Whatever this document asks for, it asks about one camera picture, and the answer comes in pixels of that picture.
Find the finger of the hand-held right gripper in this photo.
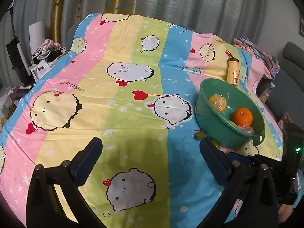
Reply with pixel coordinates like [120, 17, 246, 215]
[228, 152, 285, 172]

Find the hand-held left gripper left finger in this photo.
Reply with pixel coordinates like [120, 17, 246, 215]
[26, 137, 104, 228]

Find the orange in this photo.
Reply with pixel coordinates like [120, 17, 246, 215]
[232, 108, 253, 127]

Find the plastic-wrapped yellow fruit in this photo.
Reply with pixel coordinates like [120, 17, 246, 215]
[208, 94, 227, 113]

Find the pile of household clutter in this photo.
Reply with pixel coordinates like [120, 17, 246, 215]
[31, 39, 67, 76]

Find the grey-green sofa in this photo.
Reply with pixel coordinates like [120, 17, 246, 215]
[261, 41, 304, 124]

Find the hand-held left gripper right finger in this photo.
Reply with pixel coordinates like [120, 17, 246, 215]
[199, 138, 279, 228]

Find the pink clothes pile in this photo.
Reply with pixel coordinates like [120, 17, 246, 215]
[234, 37, 281, 79]

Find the white bag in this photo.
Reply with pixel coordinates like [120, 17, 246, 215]
[0, 87, 18, 124]

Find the grey curtain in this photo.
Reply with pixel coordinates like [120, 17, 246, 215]
[12, 0, 300, 53]

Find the plastic-wrapped orange fruit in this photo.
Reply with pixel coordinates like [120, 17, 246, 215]
[237, 125, 256, 136]

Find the green plastic bowl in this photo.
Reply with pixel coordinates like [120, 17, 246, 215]
[195, 78, 266, 149]

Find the printed striped blanket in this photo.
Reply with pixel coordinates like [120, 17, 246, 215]
[0, 13, 285, 228]

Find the yellow bottle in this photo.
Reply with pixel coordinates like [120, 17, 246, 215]
[225, 51, 240, 85]

